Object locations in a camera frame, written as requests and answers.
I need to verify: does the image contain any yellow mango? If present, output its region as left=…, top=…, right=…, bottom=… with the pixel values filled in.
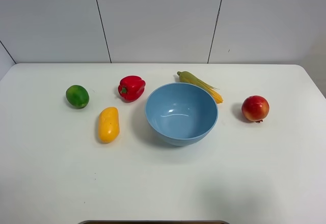
left=98, top=107, right=120, bottom=144

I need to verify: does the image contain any red pomegranate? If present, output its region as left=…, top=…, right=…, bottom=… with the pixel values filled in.
left=241, top=95, right=269, bottom=123

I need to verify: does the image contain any blue plastic bowl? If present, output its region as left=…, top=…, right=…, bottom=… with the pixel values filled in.
left=145, top=82, right=219, bottom=147

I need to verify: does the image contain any corn cob with husk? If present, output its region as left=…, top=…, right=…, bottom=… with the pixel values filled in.
left=177, top=71, right=223, bottom=104

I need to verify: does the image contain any red bell pepper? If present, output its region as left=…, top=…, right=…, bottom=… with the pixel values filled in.
left=118, top=75, right=146, bottom=102

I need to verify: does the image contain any green lime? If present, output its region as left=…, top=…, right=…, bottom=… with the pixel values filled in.
left=66, top=85, right=90, bottom=108

